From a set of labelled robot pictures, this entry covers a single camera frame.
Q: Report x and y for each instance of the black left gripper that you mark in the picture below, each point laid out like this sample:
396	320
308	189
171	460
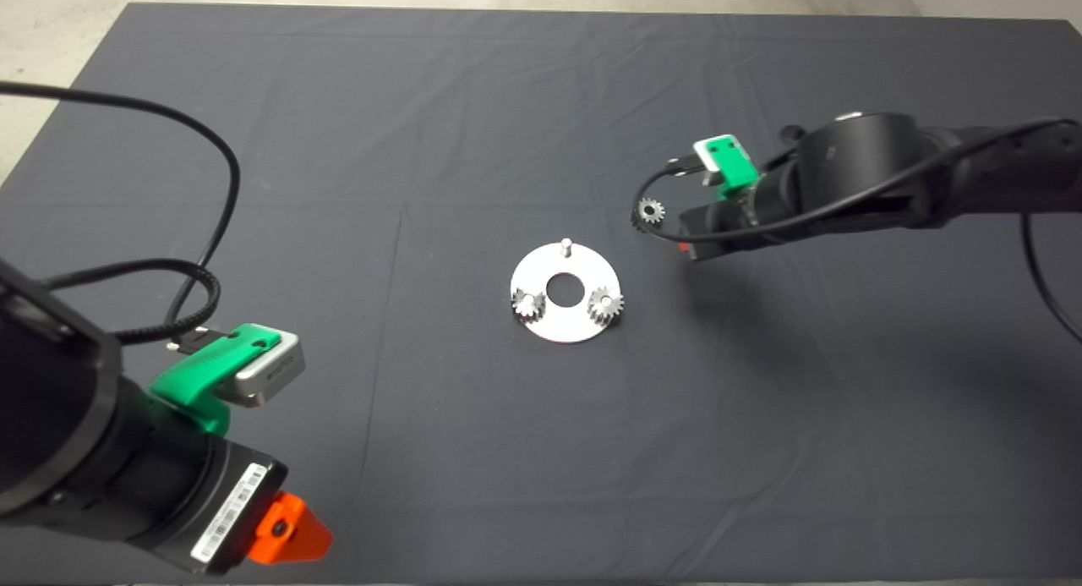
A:
215	508

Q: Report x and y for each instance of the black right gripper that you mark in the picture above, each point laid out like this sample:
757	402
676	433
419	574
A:
718	222

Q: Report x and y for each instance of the small steel gear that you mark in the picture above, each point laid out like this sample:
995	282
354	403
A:
527	305
656	218
605	307

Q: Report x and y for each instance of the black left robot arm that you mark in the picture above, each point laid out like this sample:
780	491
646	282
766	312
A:
59	425

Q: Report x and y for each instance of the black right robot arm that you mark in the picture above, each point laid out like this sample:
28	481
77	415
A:
862	167

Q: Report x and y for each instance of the round metal plate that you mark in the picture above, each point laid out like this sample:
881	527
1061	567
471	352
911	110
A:
565	328

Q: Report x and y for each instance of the dark grey table cloth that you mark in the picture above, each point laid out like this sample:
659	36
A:
338	104

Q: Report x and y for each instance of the green right camera mount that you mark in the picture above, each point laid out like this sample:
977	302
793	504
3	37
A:
735	167

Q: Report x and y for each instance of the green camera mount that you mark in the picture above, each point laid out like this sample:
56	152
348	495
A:
190	379
735	167

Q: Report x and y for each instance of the silver right camera box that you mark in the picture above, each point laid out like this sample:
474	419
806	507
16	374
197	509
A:
702	153

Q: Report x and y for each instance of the silver camera box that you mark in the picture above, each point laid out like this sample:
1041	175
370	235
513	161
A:
275	375
702	153

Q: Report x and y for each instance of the silver left camera box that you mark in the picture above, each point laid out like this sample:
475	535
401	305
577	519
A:
275	375

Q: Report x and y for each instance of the green left camera mount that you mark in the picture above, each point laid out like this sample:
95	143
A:
190	379

